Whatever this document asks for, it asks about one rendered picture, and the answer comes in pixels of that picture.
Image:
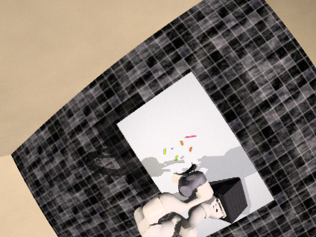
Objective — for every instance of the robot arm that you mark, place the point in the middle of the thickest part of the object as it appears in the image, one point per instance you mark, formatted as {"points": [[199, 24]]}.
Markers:
{"points": [[207, 205]]}

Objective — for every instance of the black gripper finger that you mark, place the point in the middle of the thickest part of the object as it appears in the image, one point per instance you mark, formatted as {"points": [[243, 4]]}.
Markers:
{"points": [[191, 169]]}

